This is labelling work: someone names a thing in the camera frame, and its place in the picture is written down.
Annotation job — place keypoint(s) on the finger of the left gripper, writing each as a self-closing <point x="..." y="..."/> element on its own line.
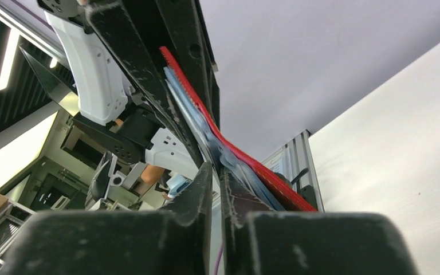
<point x="142" y="65"/>
<point x="180" y="27"/>

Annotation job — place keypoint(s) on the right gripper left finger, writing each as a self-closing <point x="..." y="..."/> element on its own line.
<point x="174" y="239"/>

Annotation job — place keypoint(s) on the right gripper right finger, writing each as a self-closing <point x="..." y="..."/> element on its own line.
<point x="258" y="240"/>

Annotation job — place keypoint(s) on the red leather card holder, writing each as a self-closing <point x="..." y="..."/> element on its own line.
<point x="254" y="176"/>

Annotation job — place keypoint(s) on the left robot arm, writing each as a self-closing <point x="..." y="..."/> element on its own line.
<point x="101" y="96"/>

